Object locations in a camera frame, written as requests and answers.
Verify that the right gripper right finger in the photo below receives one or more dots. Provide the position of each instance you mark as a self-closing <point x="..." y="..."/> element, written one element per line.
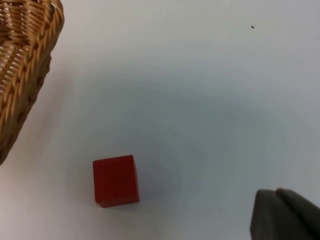
<point x="302" y="207"/>

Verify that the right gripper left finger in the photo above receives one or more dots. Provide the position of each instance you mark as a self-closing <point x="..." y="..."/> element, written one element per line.
<point x="272" y="217"/>

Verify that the pale brown wicker basket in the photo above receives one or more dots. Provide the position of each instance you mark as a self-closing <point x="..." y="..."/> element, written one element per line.
<point x="22" y="62"/>

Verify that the red cube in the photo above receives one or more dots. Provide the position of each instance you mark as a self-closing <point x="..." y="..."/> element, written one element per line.
<point x="115" y="180"/>

